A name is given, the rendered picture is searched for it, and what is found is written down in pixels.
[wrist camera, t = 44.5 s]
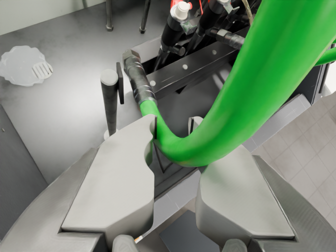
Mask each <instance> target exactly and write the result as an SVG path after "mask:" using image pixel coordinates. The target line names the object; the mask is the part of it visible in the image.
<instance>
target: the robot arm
mask: <svg viewBox="0 0 336 252"><path fill-rule="evenodd" d="M157 121H158V116H157V115H154V114H148V115H146V116H144V117H142V118H140V119H138V120H137V121H135V122H133V123H131V124H129V125H127V126H126V127H124V128H122V129H120V130H119V131H117V132H116V133H114V134H113V135H112V136H110V137H109V138H108V139H106V140H105V141H104V142H103V143H102V144H101V145H100V146H99V147H98V148H96V147H91V148H90V149H89V150H88V151H87V152H85V153H84V154H83V155H82V156H81V157H80V158H79V159H78V160H77V161H75V162H74V163H73V164H72V165H71V166H70V167H69V168H68V169H67V170H65V171H64V172H63V173H62V174H61V175H60V176H59V177H58V178H57V179H56V180H54V181H53V182H52V183H51V184H50V185H49V186H48V187H47V188H46V189H44V190H43V191H42V192H41V193H40V194H39V195H38V196H37V197H36V198H35V199H34V200H33V201H32V202H31V204H30V205H29V206H28V207H27V208H26V209H25V210H24V211H23V213H22V214H21V215H20V216H19V217H18V219H17V220H16V221H15V223H14V224H13V225H12V227H11V228H10V229H9V231H8V232H7V234H6V235H5V237H4V238H3V240H2V241H1V243H0V252H140V250H139V248H138V246H137V244H136V242H135V239H137V238H138V237H140V236H141V235H143V234H144V233H146V232H147V231H149V230H150V229H151V227H152V226H153V223H154V173H153V172H152V171H151V170H150V169H149V166H150V164H151V163H152V162H153V141H154V140H157ZM197 168H198V169H199V171H200V173H201V175H200V178H199V183H198V189H197V195H196V200H195V217H196V226H197V228H198V230H199V231H200V232H201V233H202V234H204V235H205V236H206V237H208V238H209V239H211V240H212V241H213V242H215V243H216V244H218V245H219V250H220V252H336V231H335V229H334V228H333V227H332V226H331V225H330V223H329V222H328V221H327V220H326V219H325V218H324V217H323V215H322V214H321V213H320V212H319V211H318V210H317V209H316V208H315V207H314V206H313V205H312V204H311V203H310V202H309V201H308V200H307V199H306V198H305V197H304V196H303V195H301V194H300V193H299V192H298V191H297V190H296V189H295V188H294V187H293V186H292V185H291V184H290V183H289V182H288V181H287V180H285V179H284V178H283V177H282V176H281V175H280V174H279V173H278V172H277V171H276V170H275V169H274V168H273V167H272V166H270V165H269V164H268V163H267V162H266V161H265V160H264V159H263V158H262V157H261V156H260V155H252V154H251V153H250V152H249V151H248V150H247V149H246V148H245V147H244V146H243V145H242V144H241V145H240V146H238V147H237V148H236V149H234V150H233V151H232V152H230V153H229V154H228V155H226V156H225V157H223V158H221V159H219V160H217V161H214V162H212V163H210V164H208V165H204V166H197Z"/></svg>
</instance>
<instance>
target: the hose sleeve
mask: <svg viewBox="0 0 336 252"><path fill-rule="evenodd" d="M125 70H126V73H127V77H128V79H129V82H130V85H131V89H132V92H133V97H134V101H135V103H136V105H137V109H138V110H139V111H140V112H141V109H140V106H141V104H142V103H143V102H144V101H147V100H151V101H154V102H155V104H156V106H157V105H158V102H157V100H156V98H155V94H154V92H153V89H152V87H151V86H150V83H149V81H148V79H147V76H146V74H145V70H144V68H143V66H142V64H141V62H140V60H139V59H138V58H136V57H129V58H128V59H127V60H126V61H125Z"/></svg>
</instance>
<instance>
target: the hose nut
mask: <svg viewBox="0 0 336 252"><path fill-rule="evenodd" d="M130 57H136V58H138V59H139V61H140V63H141V58H140V56H139V54H138V53H137V52H135V51H133V50H132V49H129V50H127V51H126V52H124V53H122V63H123V67H124V69H126V67H125V62H126V60H127V59H128V58H130Z"/></svg>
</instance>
